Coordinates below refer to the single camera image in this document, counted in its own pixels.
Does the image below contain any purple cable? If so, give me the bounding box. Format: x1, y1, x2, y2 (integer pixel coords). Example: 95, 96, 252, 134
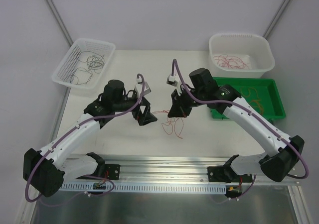
171, 59, 311, 179
24, 74, 146, 203

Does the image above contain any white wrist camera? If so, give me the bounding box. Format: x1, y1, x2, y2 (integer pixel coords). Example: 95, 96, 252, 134
134, 78, 151, 96
166, 74, 184, 96

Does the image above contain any aluminium mounting rail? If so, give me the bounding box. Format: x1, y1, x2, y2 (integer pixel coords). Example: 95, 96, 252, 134
59, 155, 300, 186

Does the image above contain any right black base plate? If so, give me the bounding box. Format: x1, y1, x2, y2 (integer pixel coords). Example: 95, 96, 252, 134
207, 166, 253, 183

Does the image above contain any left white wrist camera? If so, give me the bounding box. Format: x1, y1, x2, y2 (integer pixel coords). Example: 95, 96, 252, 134
134, 78, 151, 96

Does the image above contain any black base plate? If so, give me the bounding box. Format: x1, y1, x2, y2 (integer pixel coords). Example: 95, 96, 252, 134
207, 166, 253, 183
77, 164, 121, 180

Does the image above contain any right aluminium frame post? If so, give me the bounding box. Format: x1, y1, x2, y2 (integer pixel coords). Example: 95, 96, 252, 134
263, 0, 292, 40

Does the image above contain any orange wire in tray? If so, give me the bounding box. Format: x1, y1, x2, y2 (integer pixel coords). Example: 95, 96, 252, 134
248, 98, 264, 115

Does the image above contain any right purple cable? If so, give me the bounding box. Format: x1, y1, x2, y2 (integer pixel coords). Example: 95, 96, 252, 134
171, 59, 311, 179

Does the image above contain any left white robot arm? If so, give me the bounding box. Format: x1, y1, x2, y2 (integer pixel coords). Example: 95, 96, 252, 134
23, 74, 157, 202

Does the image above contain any left aluminium frame post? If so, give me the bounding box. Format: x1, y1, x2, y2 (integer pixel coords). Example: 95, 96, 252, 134
44, 0, 73, 47

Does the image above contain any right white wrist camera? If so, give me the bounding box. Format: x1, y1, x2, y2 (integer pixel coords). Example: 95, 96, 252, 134
166, 74, 184, 96

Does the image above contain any black wire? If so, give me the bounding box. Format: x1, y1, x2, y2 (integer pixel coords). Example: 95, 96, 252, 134
78, 51, 107, 72
69, 67, 94, 85

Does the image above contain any aluminium frame post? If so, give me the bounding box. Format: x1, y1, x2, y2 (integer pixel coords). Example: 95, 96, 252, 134
263, 0, 292, 40
44, 0, 73, 47

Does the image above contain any pink red wire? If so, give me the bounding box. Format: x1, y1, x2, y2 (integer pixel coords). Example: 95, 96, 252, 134
216, 54, 250, 70

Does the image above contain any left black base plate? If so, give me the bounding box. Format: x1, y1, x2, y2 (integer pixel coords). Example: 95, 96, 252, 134
77, 164, 121, 180

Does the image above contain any white perforated plastic basket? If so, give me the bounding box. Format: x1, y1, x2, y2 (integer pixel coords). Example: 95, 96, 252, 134
51, 38, 116, 91

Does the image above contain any green plastic tray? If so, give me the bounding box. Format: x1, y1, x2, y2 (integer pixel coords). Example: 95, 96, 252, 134
215, 77, 286, 121

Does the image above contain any white plastic tub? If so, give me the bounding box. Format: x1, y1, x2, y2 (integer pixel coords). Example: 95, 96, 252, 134
208, 33, 275, 78

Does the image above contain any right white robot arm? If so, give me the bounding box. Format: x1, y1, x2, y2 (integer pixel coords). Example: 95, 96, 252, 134
166, 68, 305, 183

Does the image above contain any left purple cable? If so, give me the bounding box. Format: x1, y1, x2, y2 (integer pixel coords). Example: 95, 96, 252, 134
24, 74, 146, 203

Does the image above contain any white slotted cable duct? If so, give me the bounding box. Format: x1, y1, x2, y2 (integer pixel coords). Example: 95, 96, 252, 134
60, 181, 226, 195

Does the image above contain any black wire in basket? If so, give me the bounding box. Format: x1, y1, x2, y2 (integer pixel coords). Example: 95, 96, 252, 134
78, 51, 107, 72

